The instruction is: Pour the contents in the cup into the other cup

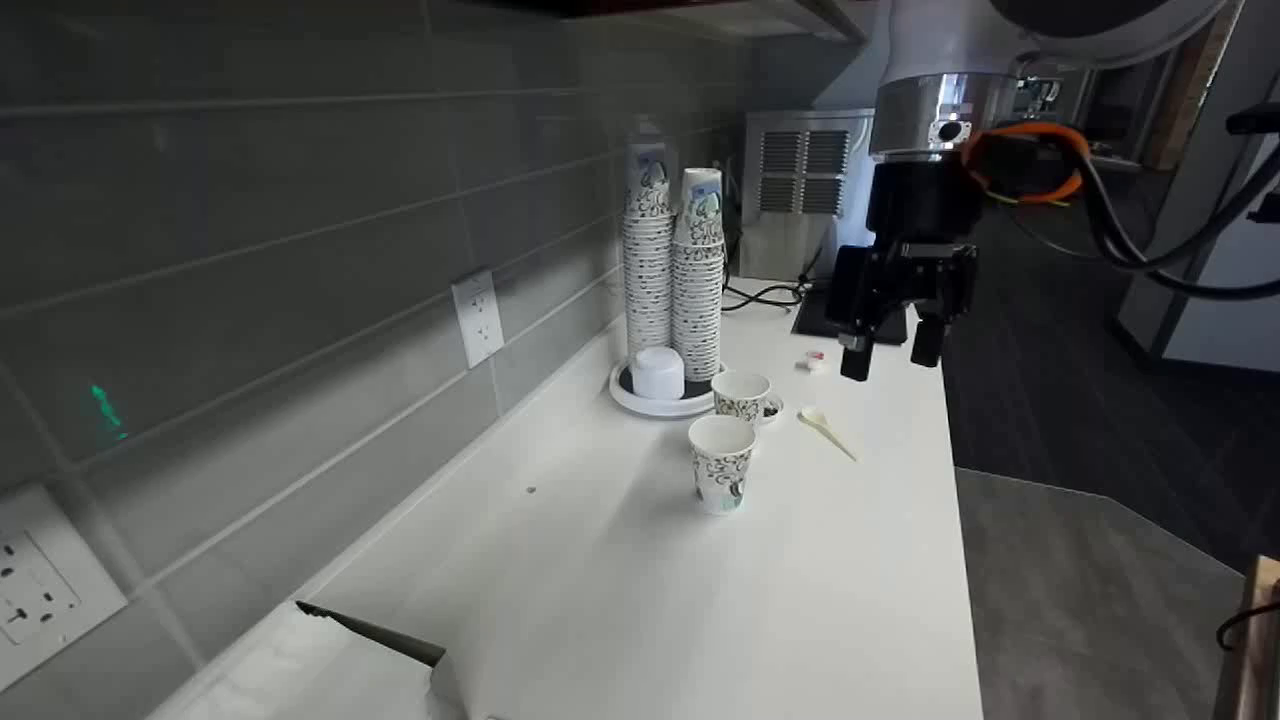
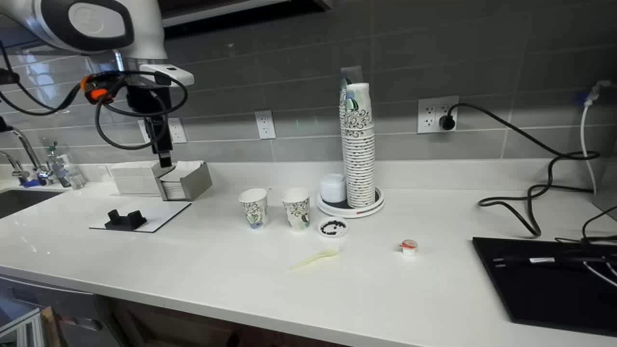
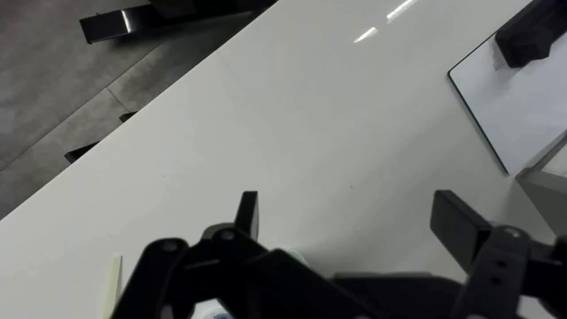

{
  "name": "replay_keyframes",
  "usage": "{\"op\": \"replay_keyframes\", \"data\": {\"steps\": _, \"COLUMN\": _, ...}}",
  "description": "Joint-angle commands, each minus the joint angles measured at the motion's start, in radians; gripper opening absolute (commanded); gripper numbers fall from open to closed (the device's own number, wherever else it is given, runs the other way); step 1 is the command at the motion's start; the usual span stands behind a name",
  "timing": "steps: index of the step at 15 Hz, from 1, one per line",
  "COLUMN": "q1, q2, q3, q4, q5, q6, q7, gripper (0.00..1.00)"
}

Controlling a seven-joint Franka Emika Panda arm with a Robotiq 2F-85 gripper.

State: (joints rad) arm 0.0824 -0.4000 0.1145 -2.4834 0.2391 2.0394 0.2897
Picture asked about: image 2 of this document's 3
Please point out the small red creamer cup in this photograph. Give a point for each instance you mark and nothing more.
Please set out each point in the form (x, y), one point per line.
(406, 247)

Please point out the black bracket on white sheet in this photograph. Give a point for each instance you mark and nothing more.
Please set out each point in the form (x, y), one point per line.
(129, 222)

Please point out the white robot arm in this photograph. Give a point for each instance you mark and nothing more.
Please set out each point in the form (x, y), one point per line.
(142, 85)

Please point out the grey napkin holder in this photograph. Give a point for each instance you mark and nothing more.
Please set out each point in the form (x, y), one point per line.
(181, 179)

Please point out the patterned paper cup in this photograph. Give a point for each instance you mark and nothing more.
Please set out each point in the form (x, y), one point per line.
(254, 206)
(297, 206)

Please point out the small white cup stack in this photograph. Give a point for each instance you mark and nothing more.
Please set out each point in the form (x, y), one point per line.
(331, 189)

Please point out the white wall outlet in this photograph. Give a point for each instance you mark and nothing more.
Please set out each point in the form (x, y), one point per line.
(435, 114)

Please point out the tall stack of paper cups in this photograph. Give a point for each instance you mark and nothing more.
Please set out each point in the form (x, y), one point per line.
(356, 143)

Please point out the white round tray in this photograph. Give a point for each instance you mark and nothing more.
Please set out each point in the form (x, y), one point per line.
(351, 212)

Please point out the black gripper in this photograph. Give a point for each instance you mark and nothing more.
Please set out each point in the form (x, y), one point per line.
(152, 102)

